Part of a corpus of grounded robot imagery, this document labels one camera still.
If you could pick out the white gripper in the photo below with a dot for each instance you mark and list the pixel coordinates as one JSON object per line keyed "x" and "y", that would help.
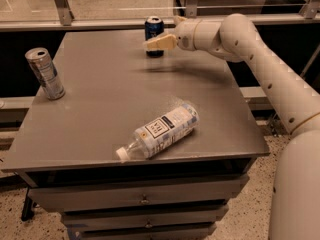
{"x": 186, "y": 34}

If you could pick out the blue pepsi can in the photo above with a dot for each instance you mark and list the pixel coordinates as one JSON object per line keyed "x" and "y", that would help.
{"x": 153, "y": 27}

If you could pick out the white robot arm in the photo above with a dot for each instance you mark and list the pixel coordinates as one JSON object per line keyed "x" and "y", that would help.
{"x": 295, "y": 208}

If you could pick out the clear plastic water bottle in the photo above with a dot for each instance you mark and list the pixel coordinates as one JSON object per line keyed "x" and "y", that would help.
{"x": 159, "y": 134}

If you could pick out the silver energy drink can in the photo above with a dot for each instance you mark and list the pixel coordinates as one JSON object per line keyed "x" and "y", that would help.
{"x": 44, "y": 69}

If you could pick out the grey drawer cabinet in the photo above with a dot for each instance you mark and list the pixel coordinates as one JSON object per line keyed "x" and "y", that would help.
{"x": 112, "y": 88}

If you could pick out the middle grey drawer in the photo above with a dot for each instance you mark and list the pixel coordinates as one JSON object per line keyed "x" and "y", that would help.
{"x": 146, "y": 217}

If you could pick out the grey drawer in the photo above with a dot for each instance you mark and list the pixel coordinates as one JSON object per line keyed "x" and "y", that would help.
{"x": 146, "y": 217}
{"x": 167, "y": 232}
{"x": 141, "y": 193}

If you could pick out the bottom grey drawer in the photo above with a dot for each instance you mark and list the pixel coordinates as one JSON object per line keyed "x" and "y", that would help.
{"x": 167, "y": 232}

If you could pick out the top grey drawer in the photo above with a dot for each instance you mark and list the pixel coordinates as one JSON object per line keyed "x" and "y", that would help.
{"x": 141, "y": 193}

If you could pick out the grey metal railing frame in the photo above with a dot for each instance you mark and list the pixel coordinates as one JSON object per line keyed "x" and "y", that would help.
{"x": 33, "y": 15}

